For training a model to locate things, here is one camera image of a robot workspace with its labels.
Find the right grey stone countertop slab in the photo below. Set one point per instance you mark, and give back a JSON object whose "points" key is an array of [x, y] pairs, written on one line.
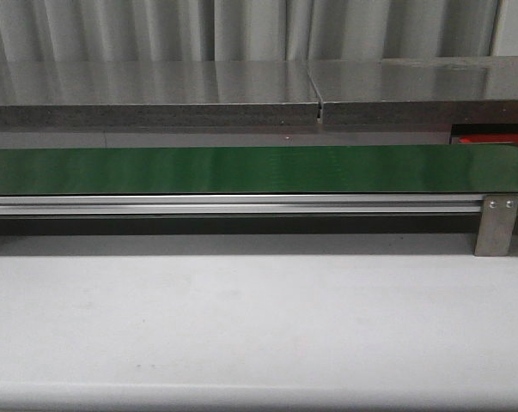
{"points": [[473, 90]]}

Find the aluminium conveyor side rail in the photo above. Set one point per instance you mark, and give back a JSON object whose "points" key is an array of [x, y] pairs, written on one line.
{"points": [[262, 204]]}

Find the grey pleated curtain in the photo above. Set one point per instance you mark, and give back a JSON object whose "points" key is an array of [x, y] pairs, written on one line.
{"points": [[151, 31]]}

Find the left grey stone countertop slab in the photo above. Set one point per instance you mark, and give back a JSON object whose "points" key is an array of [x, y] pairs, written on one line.
{"points": [[133, 94]]}

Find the green conveyor belt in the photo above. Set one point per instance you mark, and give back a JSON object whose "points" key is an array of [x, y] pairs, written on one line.
{"points": [[469, 168]]}

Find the grey stone countertop slab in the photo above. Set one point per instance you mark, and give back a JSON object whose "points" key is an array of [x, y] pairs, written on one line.
{"points": [[133, 94], [473, 90]]}

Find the red bin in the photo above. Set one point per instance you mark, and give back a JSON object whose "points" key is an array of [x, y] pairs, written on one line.
{"points": [[505, 138]]}

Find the steel conveyor support bracket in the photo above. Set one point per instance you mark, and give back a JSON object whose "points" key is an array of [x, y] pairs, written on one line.
{"points": [[496, 227]]}

